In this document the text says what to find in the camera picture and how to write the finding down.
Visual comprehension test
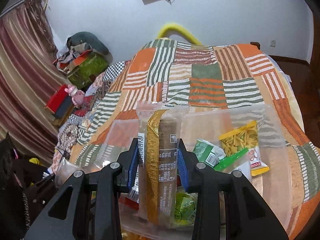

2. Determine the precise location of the gold stripe biscuit sleeve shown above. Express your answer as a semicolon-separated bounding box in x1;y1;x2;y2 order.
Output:
136;102;189;228

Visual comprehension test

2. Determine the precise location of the green storage bag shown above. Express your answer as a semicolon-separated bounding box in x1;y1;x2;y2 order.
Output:
67;53;109;89

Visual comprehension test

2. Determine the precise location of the pink plush toy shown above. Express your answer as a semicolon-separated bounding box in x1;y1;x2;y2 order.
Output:
65;85;85;107

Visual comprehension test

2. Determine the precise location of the white wall socket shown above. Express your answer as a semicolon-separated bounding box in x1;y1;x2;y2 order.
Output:
270;40;276;47

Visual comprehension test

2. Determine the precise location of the red snack packet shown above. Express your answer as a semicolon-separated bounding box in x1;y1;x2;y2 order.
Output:
119;175;139;211

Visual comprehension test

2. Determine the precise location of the green snack pack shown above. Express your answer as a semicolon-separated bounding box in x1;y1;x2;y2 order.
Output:
193;139;226;167

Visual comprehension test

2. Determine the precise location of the red gift box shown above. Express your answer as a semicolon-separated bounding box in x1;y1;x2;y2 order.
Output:
44;84;73;119

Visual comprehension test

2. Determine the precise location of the yellow foam tube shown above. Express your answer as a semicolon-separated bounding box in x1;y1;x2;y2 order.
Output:
157;23;202;45

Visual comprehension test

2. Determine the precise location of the patchwork bed blanket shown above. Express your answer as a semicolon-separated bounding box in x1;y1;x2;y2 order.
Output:
52;38;319;239

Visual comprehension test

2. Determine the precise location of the clear plastic storage bin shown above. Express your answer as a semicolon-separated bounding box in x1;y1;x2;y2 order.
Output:
95;103;291;239

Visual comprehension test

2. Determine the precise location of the green lid jelly cup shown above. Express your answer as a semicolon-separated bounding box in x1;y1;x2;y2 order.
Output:
174;191;197;228

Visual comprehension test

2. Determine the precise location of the dark grey clothes bundle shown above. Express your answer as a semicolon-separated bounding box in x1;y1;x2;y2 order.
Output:
67;31;109;55

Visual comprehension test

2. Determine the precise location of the yellow chips snack bag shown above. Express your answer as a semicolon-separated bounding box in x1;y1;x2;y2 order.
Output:
218;120;270;177

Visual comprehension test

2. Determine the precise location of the green candy wrapper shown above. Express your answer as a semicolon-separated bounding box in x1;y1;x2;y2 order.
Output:
214;148;250;173

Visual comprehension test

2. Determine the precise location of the striped red curtain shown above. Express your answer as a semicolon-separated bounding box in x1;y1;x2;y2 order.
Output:
1;0;67;164

